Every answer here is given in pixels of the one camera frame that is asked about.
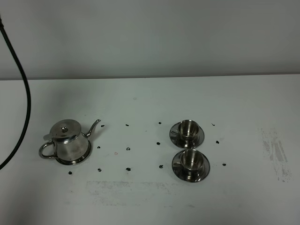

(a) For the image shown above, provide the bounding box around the far stainless steel saucer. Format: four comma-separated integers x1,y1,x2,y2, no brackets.
169,127,205,149

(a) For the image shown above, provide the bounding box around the far stainless steel teacup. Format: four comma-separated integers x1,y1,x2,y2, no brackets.
170,120,200,139

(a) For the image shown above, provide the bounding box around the stainless steel teapot saucer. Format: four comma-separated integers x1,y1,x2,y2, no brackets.
56,141,91,165

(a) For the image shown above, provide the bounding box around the stainless steel teacup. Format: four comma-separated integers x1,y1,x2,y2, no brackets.
172,150,204,172
170,120,200,139

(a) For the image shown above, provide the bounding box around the near stainless steel teacup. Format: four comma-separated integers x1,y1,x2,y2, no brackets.
172,150,204,172

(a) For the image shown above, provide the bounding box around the near stainless steel saucer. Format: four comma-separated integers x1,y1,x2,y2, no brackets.
172,154,210,183

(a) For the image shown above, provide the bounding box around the black left camera cable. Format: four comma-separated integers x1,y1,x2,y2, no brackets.
0,16,32,171

